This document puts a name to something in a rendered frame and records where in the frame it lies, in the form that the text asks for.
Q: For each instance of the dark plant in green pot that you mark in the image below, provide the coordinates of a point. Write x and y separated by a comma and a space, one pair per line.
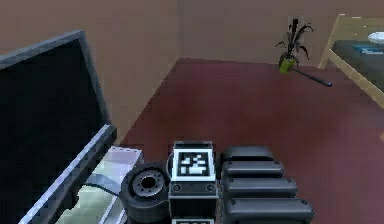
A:
293, 43

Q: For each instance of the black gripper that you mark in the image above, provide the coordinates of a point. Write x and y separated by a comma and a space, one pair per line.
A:
146, 186

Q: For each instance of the black baseball bat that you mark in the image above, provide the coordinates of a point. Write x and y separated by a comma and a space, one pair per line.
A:
311, 77

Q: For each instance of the blue book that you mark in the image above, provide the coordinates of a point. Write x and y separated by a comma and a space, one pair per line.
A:
368, 49

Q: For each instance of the wooden bed with dark cover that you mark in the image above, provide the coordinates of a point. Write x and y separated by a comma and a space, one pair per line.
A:
360, 63

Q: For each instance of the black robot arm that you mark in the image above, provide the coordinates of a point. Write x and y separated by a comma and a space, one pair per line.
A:
253, 186

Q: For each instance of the white pillow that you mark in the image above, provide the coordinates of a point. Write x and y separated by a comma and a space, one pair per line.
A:
377, 36

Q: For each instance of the white television stand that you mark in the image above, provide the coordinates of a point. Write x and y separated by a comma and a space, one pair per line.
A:
106, 186

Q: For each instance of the black television set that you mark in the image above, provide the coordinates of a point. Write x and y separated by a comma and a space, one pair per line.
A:
46, 116

